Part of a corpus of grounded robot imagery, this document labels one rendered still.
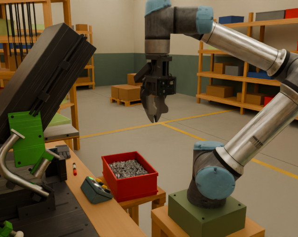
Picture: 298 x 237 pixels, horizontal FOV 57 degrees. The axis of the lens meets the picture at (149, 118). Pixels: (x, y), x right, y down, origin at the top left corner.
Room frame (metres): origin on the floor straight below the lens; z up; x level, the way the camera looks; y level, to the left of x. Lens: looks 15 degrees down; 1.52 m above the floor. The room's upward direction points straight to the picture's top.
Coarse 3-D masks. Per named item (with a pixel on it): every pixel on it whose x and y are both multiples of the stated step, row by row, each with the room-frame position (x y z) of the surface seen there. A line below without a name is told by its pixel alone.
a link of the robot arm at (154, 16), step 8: (152, 0) 0.81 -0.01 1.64; (160, 0) 0.80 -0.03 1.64; (168, 0) 0.82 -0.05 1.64; (152, 8) 0.80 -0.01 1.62; (160, 8) 0.80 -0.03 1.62; (168, 8) 0.81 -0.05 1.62; (144, 16) 0.83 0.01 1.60; (152, 16) 0.80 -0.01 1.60; (160, 16) 0.80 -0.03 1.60; (168, 16) 0.80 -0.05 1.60; (152, 24) 0.80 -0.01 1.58; (160, 24) 0.80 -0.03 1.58; (168, 24) 0.80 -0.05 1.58; (152, 32) 0.80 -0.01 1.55; (160, 32) 0.80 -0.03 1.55; (168, 32) 0.82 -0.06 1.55
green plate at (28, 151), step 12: (12, 120) 1.00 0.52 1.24; (24, 120) 1.02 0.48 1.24; (36, 120) 1.04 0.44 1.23; (12, 132) 0.99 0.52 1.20; (24, 132) 1.01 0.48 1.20; (36, 132) 1.03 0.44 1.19; (24, 144) 1.00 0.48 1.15; (36, 144) 1.02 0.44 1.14; (24, 156) 0.98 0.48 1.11; (36, 156) 1.00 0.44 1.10
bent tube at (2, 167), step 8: (16, 136) 0.96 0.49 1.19; (8, 144) 0.94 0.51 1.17; (0, 152) 0.92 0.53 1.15; (0, 160) 0.91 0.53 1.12; (0, 168) 0.91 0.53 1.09; (8, 176) 0.91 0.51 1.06; (16, 176) 0.92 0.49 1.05; (16, 184) 0.92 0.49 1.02; (24, 184) 0.92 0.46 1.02; (32, 184) 0.94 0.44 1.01; (40, 192) 0.94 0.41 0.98; (48, 192) 0.95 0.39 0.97
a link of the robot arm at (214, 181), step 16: (288, 80) 0.78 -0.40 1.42; (288, 96) 0.77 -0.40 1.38; (272, 112) 0.77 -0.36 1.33; (288, 112) 0.75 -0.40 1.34; (256, 128) 0.77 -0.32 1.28; (272, 128) 0.76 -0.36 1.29; (240, 144) 0.78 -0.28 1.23; (256, 144) 0.76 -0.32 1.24; (208, 160) 0.80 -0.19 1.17; (224, 160) 0.77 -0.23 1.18; (240, 160) 0.77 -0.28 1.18; (208, 176) 0.75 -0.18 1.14; (224, 176) 0.74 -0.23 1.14; (240, 176) 0.78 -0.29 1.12; (208, 192) 0.76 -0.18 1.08; (224, 192) 0.75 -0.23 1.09
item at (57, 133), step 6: (54, 126) 1.31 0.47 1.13; (60, 126) 1.31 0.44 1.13; (66, 126) 1.31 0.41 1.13; (72, 126) 1.31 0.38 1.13; (48, 132) 1.21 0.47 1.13; (54, 132) 1.21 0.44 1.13; (60, 132) 1.21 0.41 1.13; (66, 132) 1.21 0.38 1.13; (72, 132) 1.21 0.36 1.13; (78, 132) 1.22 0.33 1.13; (48, 138) 1.15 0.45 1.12; (54, 138) 1.16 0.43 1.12; (60, 138) 1.18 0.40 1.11; (66, 138) 1.19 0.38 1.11; (72, 138) 1.21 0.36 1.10; (0, 144) 1.06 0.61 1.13
